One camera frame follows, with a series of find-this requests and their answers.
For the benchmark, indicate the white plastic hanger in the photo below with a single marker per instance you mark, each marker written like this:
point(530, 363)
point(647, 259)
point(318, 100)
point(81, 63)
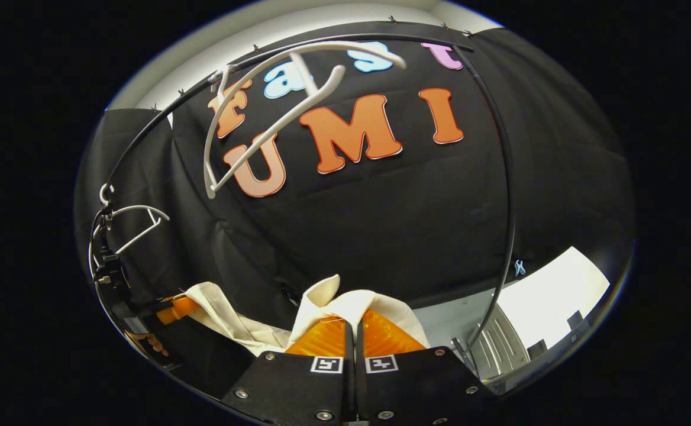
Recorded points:
point(298, 111)
point(138, 207)

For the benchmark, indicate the black backdrop cloth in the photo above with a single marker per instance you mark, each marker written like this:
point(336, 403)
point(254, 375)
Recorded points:
point(410, 225)

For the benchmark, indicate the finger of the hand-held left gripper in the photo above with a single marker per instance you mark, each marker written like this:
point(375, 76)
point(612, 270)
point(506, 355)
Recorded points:
point(180, 307)

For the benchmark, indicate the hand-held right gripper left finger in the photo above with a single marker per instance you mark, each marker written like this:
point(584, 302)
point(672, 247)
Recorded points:
point(286, 387)

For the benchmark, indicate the white board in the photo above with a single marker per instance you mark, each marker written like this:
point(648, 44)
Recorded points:
point(552, 296)

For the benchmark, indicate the grey ribbed panel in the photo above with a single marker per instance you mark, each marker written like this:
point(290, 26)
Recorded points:
point(499, 346)

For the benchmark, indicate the cream shirt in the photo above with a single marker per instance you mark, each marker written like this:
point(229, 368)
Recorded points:
point(325, 293)

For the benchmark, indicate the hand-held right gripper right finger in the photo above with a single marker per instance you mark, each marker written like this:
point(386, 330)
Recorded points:
point(422, 384)

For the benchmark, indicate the blue tie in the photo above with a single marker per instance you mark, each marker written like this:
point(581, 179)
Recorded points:
point(520, 267)

